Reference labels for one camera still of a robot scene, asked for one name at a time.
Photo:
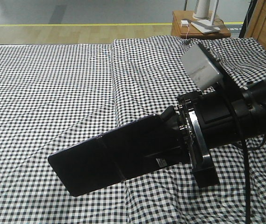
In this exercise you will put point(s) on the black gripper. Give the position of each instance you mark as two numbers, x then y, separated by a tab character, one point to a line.
213	123

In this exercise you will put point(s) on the black smartphone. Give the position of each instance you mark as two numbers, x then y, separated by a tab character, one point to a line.
107	159

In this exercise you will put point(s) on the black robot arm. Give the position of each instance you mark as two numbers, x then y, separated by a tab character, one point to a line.
249	104

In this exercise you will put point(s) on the white desk lamp base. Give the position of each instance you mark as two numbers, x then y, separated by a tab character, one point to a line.
206	26

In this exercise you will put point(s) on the checkered bed sheet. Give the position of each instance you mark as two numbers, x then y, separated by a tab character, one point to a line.
53	97

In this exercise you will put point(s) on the checkered folded duvet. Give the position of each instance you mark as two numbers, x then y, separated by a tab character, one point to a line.
148	75

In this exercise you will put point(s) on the wooden nightstand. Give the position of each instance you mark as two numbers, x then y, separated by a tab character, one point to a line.
191	32

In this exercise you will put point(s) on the white cylindrical appliance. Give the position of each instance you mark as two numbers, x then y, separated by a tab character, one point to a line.
202	8

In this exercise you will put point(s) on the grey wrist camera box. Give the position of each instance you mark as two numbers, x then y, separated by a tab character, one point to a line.
201	67

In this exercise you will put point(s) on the white charger with cable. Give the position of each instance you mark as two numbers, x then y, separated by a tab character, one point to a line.
185	23

